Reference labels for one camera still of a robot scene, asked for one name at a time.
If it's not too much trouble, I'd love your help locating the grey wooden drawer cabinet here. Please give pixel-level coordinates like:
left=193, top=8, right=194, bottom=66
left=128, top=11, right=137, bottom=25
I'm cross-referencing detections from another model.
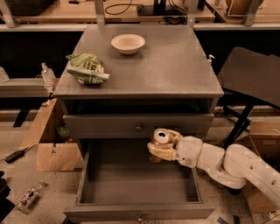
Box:
left=52, top=24, right=225, bottom=141

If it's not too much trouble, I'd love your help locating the low grey shelf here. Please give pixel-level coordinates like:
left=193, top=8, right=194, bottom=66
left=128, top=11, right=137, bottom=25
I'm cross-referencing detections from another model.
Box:
left=0, top=78, right=49, bottom=98

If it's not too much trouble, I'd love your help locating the plastic bottle on floor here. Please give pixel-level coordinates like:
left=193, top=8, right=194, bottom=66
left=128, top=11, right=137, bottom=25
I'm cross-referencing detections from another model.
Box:
left=17, top=180, right=47, bottom=214

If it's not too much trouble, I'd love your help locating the small white pump bottle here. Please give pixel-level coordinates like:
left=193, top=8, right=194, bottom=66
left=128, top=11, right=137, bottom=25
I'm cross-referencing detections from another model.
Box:
left=207, top=54, right=215, bottom=65

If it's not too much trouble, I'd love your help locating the green chip bag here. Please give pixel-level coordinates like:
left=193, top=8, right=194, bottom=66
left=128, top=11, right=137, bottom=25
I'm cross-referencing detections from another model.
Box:
left=66, top=53, right=109, bottom=85

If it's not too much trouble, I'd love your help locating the right cardboard box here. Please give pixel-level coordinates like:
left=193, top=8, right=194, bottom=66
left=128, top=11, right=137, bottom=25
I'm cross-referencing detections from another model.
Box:
left=241, top=122, right=280, bottom=214

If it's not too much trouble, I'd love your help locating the black cable on desk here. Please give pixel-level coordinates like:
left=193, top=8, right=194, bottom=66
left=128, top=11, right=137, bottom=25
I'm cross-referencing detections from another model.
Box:
left=104, top=0, right=144, bottom=17

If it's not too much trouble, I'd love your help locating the clear bottle on shelf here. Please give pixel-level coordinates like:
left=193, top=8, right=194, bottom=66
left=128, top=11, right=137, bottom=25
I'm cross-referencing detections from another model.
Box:
left=41, top=63, right=55, bottom=85

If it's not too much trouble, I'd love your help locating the white ceramic bowl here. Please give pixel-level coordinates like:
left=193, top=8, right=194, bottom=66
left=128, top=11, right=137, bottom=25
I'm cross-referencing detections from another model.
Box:
left=111, top=34, right=145, bottom=55

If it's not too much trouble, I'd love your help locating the wooden back desk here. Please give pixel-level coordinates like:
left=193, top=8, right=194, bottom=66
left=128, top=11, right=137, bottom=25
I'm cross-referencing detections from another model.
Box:
left=0, top=0, right=217, bottom=25

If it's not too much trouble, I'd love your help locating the left cardboard box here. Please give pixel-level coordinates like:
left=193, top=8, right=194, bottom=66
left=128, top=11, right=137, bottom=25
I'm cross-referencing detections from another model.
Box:
left=19, top=99, right=84, bottom=172

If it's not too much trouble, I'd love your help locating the closed grey upper drawer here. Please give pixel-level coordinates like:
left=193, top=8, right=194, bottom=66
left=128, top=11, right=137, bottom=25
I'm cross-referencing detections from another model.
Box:
left=63, top=114, right=214, bottom=139

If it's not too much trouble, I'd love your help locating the orange gold soda can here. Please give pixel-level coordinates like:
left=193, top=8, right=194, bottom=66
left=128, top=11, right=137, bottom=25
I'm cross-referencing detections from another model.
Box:
left=147, top=129, right=174, bottom=163

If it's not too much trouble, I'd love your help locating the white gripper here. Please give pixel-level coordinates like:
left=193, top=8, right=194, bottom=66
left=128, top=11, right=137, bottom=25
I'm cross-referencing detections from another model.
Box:
left=147, top=129, right=203, bottom=168

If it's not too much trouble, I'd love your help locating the black power adapter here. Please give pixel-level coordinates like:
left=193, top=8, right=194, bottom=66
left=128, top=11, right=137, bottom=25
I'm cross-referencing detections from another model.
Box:
left=5, top=148, right=28, bottom=164

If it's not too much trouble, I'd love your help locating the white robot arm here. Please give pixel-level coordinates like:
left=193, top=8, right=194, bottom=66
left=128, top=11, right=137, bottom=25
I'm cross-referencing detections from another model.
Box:
left=147, top=129, right=280, bottom=207

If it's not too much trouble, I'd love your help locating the black folding side table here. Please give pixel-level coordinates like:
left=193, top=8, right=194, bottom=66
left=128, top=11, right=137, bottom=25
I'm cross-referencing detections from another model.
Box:
left=217, top=47, right=280, bottom=149

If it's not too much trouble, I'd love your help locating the cardboard box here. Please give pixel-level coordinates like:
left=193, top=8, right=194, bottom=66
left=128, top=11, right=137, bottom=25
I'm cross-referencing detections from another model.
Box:
left=241, top=122, right=280, bottom=214
left=19, top=99, right=84, bottom=172

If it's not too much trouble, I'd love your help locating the open grey lower drawer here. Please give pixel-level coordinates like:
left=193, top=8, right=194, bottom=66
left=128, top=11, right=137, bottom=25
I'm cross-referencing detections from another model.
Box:
left=64, top=139, right=214, bottom=223

